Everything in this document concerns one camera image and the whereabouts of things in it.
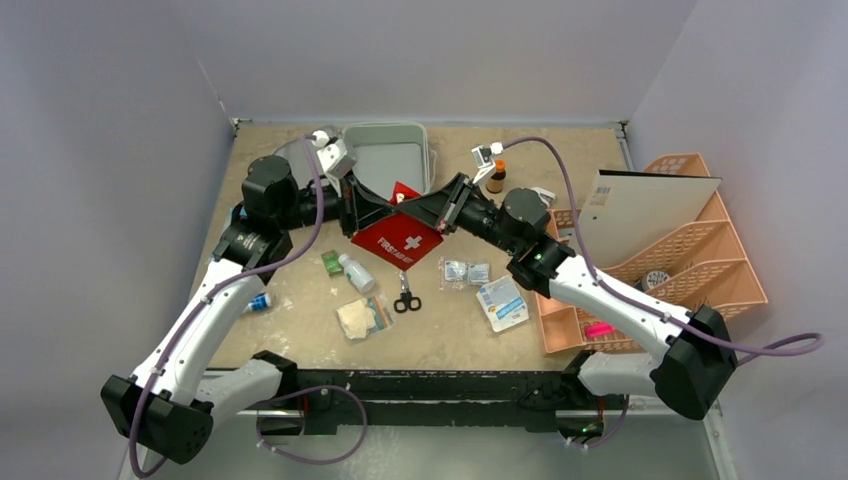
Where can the small green medicine box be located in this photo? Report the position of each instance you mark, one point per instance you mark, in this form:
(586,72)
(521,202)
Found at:
(330,260)

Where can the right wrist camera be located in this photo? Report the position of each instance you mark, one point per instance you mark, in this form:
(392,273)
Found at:
(484,157)

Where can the pink highlighter marker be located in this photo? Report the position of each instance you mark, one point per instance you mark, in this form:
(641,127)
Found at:
(598,330)

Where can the blue white mask packet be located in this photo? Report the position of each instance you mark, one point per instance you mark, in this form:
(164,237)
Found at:
(503,304)

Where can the white board folder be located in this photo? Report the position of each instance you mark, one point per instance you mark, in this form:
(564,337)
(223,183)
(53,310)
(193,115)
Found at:
(626,212)

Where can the blue white ointment tube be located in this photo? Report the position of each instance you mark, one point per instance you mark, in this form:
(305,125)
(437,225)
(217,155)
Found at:
(259,303)

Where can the white plastic bottle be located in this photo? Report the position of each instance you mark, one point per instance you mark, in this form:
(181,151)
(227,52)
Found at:
(357,274)

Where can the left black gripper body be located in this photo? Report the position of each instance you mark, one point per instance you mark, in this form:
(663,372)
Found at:
(308,208)

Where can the beige gauze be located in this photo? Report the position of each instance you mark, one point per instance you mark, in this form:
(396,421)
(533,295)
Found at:
(364,317)

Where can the orange plastic file rack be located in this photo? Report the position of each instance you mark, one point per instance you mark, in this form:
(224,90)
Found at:
(705,258)

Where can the black handled scissors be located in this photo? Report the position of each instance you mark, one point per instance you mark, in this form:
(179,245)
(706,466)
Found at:
(406,301)

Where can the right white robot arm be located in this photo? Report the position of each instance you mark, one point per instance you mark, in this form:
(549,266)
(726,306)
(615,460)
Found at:
(686,359)

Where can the orange compartment tray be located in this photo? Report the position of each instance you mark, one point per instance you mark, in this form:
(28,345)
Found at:
(562,326)

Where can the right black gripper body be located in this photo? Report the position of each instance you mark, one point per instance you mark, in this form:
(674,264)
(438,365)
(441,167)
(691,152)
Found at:
(456,203)

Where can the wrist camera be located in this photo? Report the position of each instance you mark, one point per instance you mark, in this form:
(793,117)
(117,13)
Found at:
(335,158)
(484,157)

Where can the grey open storage case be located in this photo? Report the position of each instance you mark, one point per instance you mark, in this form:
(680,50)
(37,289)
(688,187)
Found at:
(386,154)

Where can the red first aid pouch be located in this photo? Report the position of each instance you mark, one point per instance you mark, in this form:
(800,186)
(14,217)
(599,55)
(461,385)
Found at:
(398,239)

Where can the small white pad packet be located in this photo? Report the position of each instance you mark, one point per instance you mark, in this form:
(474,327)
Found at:
(454,270)

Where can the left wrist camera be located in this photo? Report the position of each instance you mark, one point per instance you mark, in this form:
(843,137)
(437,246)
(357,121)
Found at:
(335,158)

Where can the brown bottle orange cap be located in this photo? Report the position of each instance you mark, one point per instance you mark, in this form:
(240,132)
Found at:
(495,183)

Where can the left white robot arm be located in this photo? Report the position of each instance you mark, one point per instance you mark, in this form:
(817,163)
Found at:
(166,408)

